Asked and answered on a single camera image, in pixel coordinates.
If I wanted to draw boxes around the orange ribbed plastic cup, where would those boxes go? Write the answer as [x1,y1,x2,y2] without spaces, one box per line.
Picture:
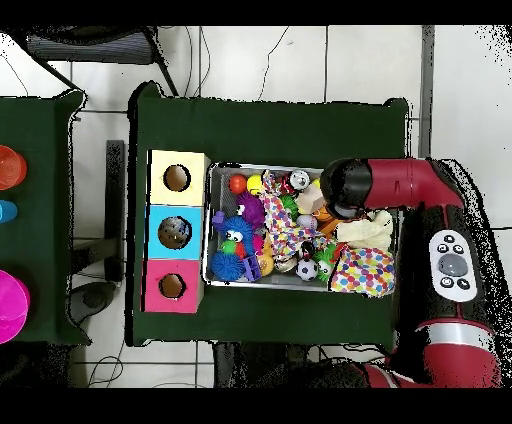
[0,145,28,191]

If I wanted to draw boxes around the magenta plastic bowl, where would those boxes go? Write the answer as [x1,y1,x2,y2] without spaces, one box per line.
[0,269,31,345]

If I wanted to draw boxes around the dark office chair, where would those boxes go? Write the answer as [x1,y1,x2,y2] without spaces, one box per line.
[23,25,179,97]

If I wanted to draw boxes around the dark green table cloth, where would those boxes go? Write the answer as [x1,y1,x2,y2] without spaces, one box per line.
[126,81,410,353]

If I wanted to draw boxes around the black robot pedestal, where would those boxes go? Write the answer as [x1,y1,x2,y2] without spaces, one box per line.
[211,341,311,388]

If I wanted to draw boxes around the purple spiky rubber ball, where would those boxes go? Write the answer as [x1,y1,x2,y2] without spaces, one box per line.
[235,191,266,231]

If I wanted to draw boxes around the wooden box with three holes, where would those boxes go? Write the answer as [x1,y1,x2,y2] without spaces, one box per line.
[140,149,212,314]

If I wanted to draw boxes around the blue plastic cup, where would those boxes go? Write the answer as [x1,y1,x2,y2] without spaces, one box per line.
[0,199,19,224]

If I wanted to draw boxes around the shallow mesh bin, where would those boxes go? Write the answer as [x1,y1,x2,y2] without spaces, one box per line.
[203,162,401,296]

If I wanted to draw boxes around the wide polka dot cloth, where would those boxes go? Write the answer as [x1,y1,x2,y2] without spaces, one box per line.
[329,246,398,298]

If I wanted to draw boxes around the orange ball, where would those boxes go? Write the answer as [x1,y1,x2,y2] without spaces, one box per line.
[227,174,249,196]

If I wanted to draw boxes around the small soccer ball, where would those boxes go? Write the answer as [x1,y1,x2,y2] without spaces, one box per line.
[296,258,320,282]

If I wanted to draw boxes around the plain wooden block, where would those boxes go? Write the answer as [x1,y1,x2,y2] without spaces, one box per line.
[295,184,326,215]

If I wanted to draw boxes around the green side table cloth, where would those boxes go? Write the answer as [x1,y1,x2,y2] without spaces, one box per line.
[0,89,91,347]

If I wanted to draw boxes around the silver topped drink can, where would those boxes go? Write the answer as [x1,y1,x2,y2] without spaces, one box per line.
[288,169,312,190]

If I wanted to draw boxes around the long polka dot cloth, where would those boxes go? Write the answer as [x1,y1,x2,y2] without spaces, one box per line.
[259,169,341,261]

